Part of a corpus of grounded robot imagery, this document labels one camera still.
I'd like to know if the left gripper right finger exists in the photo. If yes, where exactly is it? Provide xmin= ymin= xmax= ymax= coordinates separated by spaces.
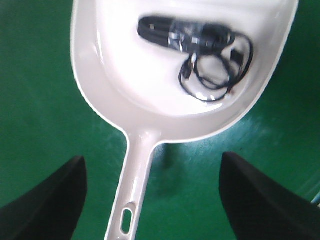
xmin=219 ymin=151 xmax=320 ymax=240

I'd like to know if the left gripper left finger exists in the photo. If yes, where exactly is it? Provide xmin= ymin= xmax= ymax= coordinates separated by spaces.
xmin=0 ymin=156 xmax=88 ymax=240

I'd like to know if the beige plastic dustpan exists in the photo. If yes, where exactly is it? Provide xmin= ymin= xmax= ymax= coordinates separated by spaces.
xmin=70 ymin=0 xmax=299 ymax=240

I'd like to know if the thin black cable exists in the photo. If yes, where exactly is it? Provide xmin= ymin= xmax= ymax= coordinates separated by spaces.
xmin=178 ymin=34 xmax=255 ymax=102

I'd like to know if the thick black cable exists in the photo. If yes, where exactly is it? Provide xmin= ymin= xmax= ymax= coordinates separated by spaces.
xmin=136 ymin=15 xmax=237 ymax=54

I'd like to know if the green conveyor belt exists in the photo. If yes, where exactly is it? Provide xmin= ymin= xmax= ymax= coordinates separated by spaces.
xmin=0 ymin=0 xmax=320 ymax=240

